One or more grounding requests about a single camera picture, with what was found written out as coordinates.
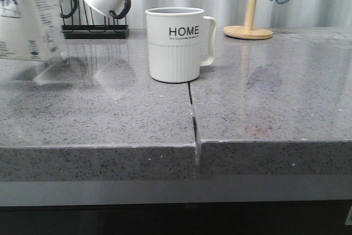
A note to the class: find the white HOME cup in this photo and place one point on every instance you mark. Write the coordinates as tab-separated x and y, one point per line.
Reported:
174	37

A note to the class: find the white blue milk carton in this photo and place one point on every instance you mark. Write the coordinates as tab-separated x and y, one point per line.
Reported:
30	30

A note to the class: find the wooden mug tree stand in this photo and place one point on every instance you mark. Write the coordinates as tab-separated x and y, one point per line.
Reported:
248	31

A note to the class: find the white label sticker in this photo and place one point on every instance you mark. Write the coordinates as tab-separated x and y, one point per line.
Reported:
348	221

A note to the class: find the black wire mug rack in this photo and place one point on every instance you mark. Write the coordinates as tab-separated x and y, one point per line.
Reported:
86	23

